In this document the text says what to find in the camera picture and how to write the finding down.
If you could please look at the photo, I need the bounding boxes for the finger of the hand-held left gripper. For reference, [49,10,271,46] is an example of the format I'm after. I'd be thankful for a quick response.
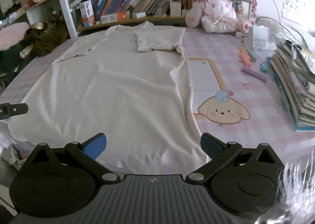
[0,103,29,119]

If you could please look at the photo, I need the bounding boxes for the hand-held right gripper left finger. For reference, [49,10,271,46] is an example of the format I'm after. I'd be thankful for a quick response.
[27,133,121,184]

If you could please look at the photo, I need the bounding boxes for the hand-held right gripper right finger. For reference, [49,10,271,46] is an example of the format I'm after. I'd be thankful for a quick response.
[184,133,283,184]

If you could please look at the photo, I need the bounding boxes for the cream t-shirt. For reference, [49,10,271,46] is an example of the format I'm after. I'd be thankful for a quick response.
[7,21,212,173]

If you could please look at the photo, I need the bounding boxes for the pink checked cartoon desk mat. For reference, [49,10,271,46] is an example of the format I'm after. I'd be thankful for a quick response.
[0,24,315,180]

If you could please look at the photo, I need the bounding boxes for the pink cushion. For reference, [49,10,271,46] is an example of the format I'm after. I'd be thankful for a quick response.
[0,22,30,50]

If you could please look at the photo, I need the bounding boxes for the olive brown cloth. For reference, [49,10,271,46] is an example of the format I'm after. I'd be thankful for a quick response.
[25,25,70,57]

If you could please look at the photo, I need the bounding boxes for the purple highlighter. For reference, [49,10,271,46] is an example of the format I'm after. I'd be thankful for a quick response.
[241,66,267,83]

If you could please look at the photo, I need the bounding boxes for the orange highlighter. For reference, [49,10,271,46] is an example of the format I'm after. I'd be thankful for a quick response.
[240,48,253,68]

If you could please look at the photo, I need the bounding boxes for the green highlighter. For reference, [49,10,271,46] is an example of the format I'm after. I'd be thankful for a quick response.
[246,48,257,62]

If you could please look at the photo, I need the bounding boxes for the white fluffy sleeve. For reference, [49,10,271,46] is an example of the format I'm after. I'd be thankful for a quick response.
[278,155,315,224]

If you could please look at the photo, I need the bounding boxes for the stack of notebooks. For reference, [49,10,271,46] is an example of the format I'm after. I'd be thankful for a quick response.
[269,38,315,132]

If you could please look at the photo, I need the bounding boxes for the white and wood bookshelf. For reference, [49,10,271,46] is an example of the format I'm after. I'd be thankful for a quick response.
[0,0,259,37]

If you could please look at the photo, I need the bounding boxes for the clear plastic box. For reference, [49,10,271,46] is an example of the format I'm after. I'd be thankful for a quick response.
[247,25,269,49]

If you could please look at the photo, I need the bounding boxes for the tall orange white box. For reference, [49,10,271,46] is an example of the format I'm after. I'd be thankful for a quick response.
[79,0,96,27]

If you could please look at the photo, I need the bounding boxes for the long orange white box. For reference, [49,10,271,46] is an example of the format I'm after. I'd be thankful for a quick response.
[100,11,130,23]

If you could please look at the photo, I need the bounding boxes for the pink plush toy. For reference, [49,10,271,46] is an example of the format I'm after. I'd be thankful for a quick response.
[185,0,253,34]

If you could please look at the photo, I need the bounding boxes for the white cardboard box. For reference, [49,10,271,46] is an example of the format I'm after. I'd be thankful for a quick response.
[170,1,189,17]

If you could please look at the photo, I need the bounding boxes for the white cable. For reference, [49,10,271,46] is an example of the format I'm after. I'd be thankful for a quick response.
[255,0,310,47]

